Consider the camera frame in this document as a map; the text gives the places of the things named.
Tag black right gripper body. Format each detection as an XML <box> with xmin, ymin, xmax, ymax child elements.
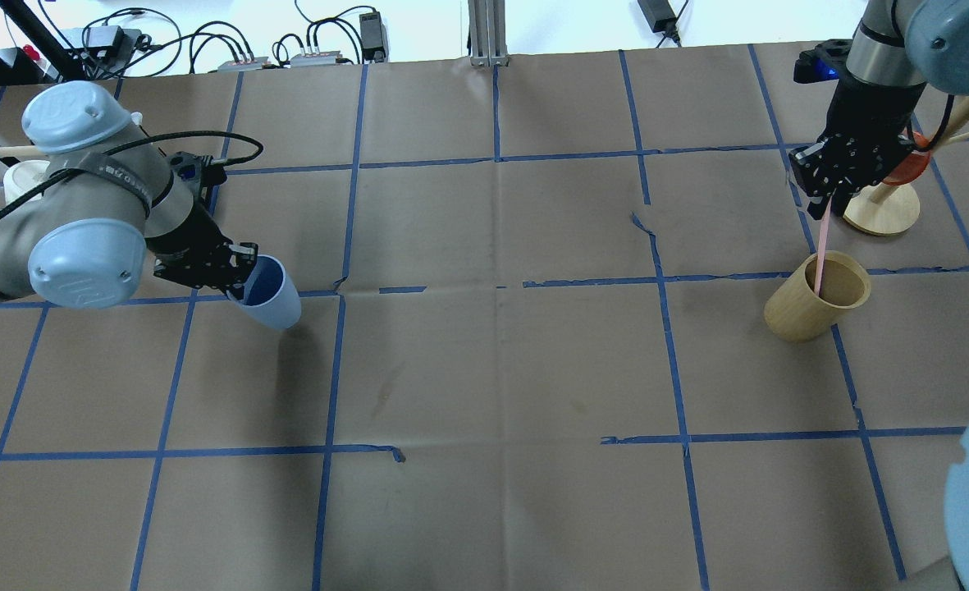
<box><xmin>788</xmin><ymin>78</ymin><xmax>926</xmax><ymax>216</ymax></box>

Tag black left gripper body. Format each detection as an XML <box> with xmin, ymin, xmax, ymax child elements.
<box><xmin>153</xmin><ymin>205</ymin><xmax>258</xmax><ymax>291</ymax></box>

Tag light blue plastic cup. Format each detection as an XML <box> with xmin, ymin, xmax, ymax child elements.
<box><xmin>225</xmin><ymin>254</ymin><xmax>303</xmax><ymax>332</ymax></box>

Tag pink chopstick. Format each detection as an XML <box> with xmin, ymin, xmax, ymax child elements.
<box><xmin>811</xmin><ymin>199</ymin><xmax>833</xmax><ymax>298</ymax></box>

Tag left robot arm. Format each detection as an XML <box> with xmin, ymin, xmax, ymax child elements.
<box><xmin>0</xmin><ymin>81</ymin><xmax>258</xmax><ymax>308</ymax></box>

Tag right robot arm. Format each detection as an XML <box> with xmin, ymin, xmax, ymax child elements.
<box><xmin>788</xmin><ymin>1</ymin><xmax>969</xmax><ymax>221</ymax></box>

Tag red orange cup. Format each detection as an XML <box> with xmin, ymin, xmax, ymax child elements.
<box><xmin>882</xmin><ymin>150</ymin><xmax>933</xmax><ymax>186</ymax></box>

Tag bamboo wooden cup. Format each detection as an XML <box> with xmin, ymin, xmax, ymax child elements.
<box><xmin>763</xmin><ymin>250</ymin><xmax>871</xmax><ymax>343</ymax></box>

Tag white smiley face cup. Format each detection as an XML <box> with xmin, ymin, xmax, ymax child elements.
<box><xmin>2</xmin><ymin>158</ymin><xmax>49</xmax><ymax>204</ymax></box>

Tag wooden rack dowel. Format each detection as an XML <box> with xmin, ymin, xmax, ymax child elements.
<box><xmin>0</xmin><ymin>145</ymin><xmax>46</xmax><ymax>158</ymax></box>

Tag grey usb hub box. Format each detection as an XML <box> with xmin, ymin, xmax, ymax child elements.
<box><xmin>288</xmin><ymin>50</ymin><xmax>346</xmax><ymax>68</ymax></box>

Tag black power brick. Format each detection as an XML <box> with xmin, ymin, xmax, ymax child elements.
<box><xmin>637</xmin><ymin>0</ymin><xmax>680</xmax><ymax>36</ymax></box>

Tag black power adapter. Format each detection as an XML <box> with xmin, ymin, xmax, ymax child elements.
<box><xmin>358</xmin><ymin>11</ymin><xmax>389</xmax><ymax>63</ymax></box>

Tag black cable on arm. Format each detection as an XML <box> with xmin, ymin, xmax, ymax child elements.
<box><xmin>0</xmin><ymin>130</ymin><xmax>265</xmax><ymax>247</ymax></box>

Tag aluminium frame post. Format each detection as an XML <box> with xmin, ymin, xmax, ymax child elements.
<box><xmin>468</xmin><ymin>0</ymin><xmax>510</xmax><ymax>67</ymax></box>

